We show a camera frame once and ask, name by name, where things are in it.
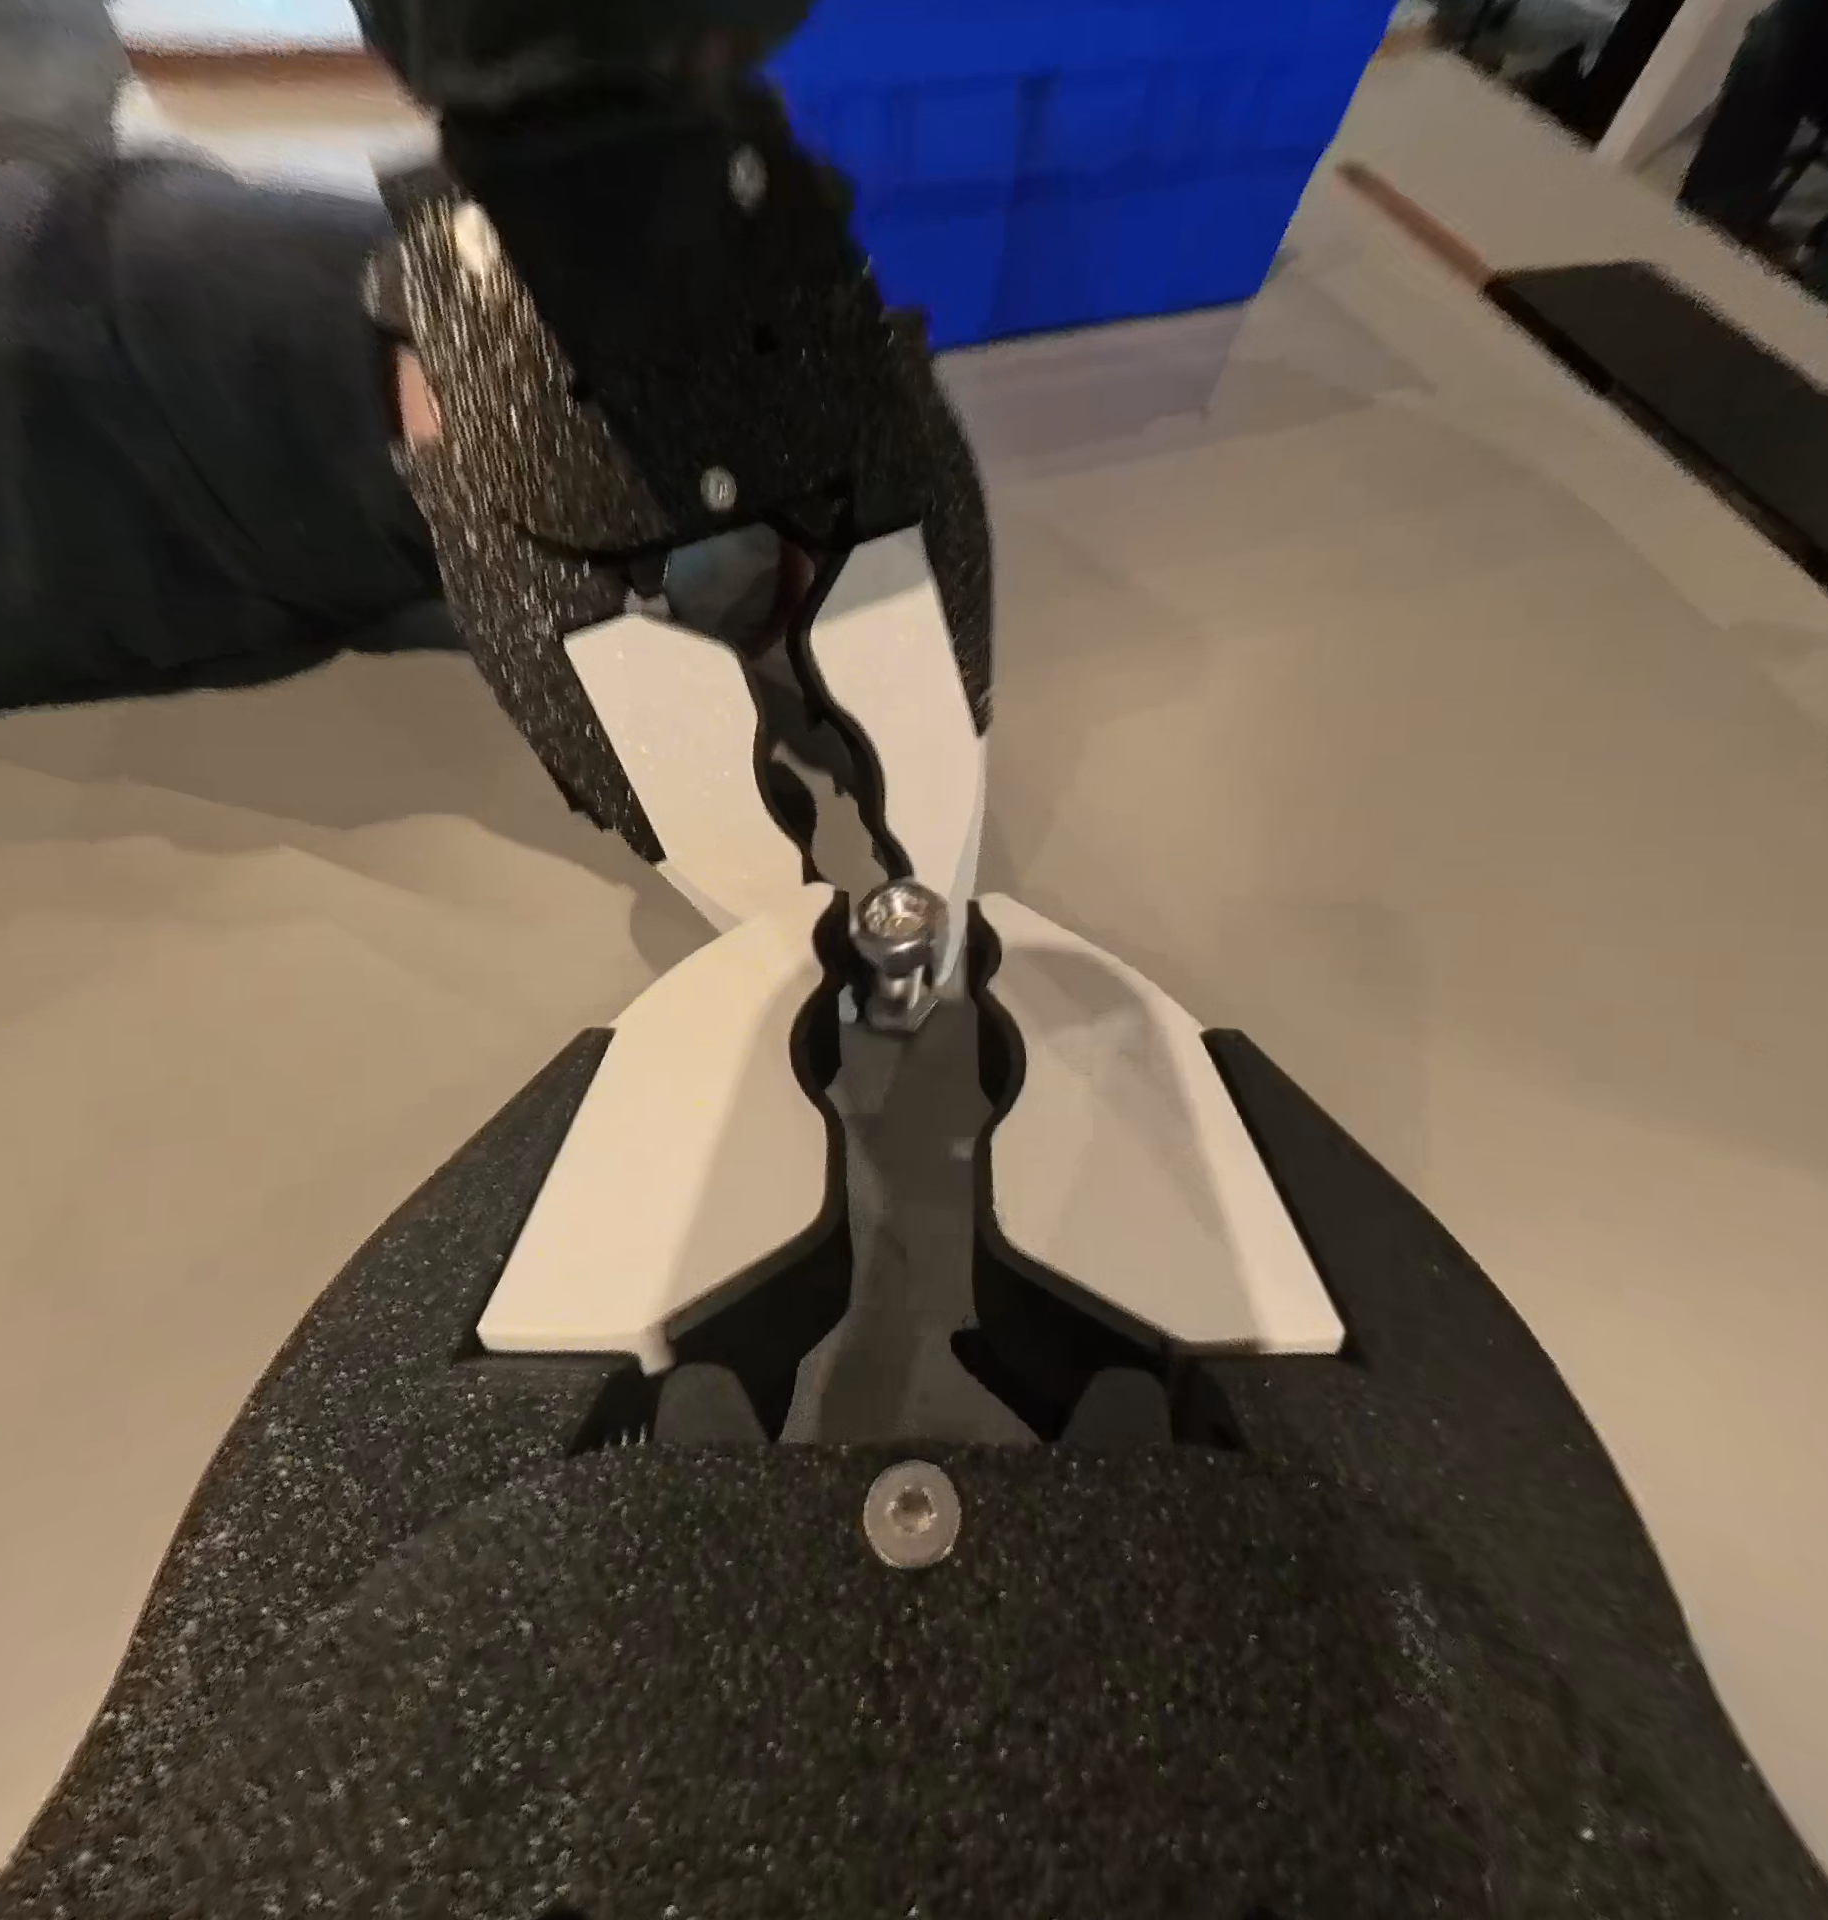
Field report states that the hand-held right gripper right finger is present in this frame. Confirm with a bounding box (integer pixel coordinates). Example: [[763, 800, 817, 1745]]
[[966, 897, 1352, 1361]]

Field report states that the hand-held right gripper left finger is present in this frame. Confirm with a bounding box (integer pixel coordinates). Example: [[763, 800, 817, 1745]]
[[478, 885, 856, 1374]]

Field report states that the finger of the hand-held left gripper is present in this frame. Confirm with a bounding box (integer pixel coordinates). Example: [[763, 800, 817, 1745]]
[[566, 592, 834, 931], [800, 522, 994, 902]]

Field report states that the silver bolt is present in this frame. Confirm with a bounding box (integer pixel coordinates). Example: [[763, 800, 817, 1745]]
[[849, 883, 950, 1001]]

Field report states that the blue plastic crate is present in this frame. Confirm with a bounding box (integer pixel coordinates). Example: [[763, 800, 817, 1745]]
[[764, 0, 1401, 356]]

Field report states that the person's dark clothing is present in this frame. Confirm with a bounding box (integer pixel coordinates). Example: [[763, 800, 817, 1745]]
[[0, 0, 475, 718]]

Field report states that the brown wooden stick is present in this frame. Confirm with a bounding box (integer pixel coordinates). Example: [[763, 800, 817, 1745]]
[[1337, 161, 1498, 290]]

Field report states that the black flat pad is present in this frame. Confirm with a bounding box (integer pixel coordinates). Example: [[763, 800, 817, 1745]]
[[1491, 261, 1828, 606]]

